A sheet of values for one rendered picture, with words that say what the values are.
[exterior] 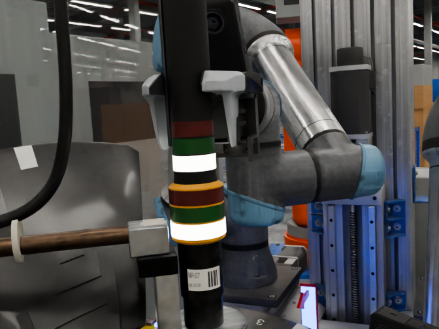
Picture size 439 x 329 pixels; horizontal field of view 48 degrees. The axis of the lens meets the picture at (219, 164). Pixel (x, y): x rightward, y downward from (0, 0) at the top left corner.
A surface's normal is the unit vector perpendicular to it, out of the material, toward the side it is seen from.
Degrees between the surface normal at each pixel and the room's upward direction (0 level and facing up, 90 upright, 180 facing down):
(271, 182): 85
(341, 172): 81
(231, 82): 90
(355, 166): 71
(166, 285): 90
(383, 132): 90
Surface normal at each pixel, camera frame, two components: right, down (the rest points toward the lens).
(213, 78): 0.43, -0.72
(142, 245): 0.20, 0.11
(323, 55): -0.40, 0.13
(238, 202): -0.64, 0.16
